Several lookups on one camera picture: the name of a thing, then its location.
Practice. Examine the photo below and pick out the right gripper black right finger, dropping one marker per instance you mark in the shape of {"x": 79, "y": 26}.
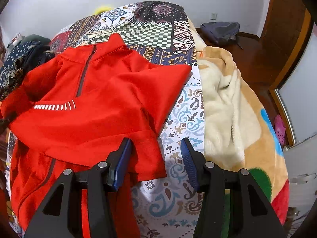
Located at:
{"x": 232, "y": 201}

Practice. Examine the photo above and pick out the brown wooden door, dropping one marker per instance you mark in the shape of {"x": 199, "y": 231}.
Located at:
{"x": 284, "y": 36}

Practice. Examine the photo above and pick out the wall power socket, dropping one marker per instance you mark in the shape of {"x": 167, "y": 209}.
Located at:
{"x": 214, "y": 16}

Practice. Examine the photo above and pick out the navy patterned folded clothes pile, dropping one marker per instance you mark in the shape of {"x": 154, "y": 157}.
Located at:
{"x": 24, "y": 57}

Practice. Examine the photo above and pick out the patchwork patterned bed sheet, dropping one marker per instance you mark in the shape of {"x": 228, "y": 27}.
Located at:
{"x": 160, "y": 32}

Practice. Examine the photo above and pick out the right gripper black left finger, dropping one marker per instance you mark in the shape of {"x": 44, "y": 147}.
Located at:
{"x": 60, "y": 212}

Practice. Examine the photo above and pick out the pink slipper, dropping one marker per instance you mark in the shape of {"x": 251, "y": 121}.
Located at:
{"x": 280, "y": 129}

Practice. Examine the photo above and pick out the red zip jacket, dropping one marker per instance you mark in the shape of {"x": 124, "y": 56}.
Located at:
{"x": 75, "y": 109}

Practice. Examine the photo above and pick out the cream and tan fleece blanket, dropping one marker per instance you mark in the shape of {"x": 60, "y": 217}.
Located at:
{"x": 238, "y": 131}

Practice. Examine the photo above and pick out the yellow chair back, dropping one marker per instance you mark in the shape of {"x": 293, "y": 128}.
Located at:
{"x": 102, "y": 9}

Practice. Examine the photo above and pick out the dark grey backpack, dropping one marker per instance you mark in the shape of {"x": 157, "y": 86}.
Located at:
{"x": 220, "y": 33}

